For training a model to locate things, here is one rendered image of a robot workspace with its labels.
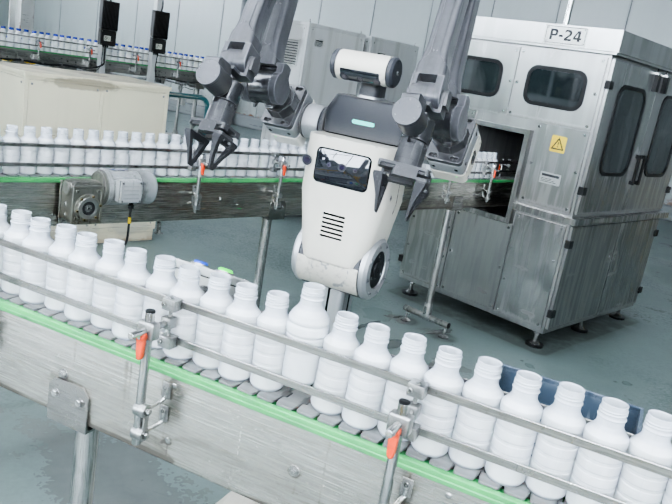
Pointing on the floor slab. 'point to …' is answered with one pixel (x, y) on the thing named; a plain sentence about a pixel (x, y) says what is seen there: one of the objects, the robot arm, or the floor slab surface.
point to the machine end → (557, 175)
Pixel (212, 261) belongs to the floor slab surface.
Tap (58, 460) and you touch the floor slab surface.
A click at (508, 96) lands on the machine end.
